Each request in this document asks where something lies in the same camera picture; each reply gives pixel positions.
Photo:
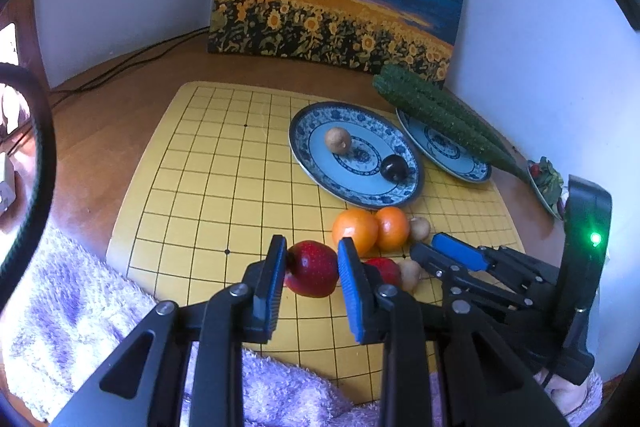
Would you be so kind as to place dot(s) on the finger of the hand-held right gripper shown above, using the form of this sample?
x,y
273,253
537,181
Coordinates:
x,y
430,259
460,252

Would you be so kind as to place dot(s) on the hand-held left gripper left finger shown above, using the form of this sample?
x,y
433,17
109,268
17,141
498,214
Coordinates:
x,y
275,294

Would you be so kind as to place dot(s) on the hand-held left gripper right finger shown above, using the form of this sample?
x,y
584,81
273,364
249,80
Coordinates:
x,y
350,289

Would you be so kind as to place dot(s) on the brown longan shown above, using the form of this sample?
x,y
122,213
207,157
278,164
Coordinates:
x,y
410,276
337,139
420,228

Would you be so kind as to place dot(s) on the small dark red apple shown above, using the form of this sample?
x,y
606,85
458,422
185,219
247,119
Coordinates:
x,y
387,268

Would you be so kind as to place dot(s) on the large red apple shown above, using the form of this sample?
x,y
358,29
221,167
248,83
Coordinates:
x,y
312,267

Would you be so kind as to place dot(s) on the small orange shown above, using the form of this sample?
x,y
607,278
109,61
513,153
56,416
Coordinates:
x,y
393,227

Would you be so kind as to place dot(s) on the large orange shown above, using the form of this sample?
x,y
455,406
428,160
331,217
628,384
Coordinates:
x,y
355,229

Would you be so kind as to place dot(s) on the large blue patterned plate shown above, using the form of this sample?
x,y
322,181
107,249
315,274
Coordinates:
x,y
320,159

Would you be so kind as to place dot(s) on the small dish with greens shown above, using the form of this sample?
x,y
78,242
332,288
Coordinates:
x,y
547,184

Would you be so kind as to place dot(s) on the small blue patterned plate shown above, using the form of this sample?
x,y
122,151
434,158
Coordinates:
x,y
450,153

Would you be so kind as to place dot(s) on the dark purple plum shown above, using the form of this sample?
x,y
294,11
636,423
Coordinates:
x,y
392,167

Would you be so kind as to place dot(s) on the yellow grid game board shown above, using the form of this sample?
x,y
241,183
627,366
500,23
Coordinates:
x,y
225,187

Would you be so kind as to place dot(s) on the green cucumbers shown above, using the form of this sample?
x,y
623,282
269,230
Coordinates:
x,y
435,119

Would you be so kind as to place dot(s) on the green bitter gourd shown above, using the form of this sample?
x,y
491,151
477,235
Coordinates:
x,y
445,99

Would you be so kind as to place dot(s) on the purple fuzzy blanket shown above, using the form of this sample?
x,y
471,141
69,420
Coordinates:
x,y
75,307

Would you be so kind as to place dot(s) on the black round frame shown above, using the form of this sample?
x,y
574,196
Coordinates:
x,y
44,142

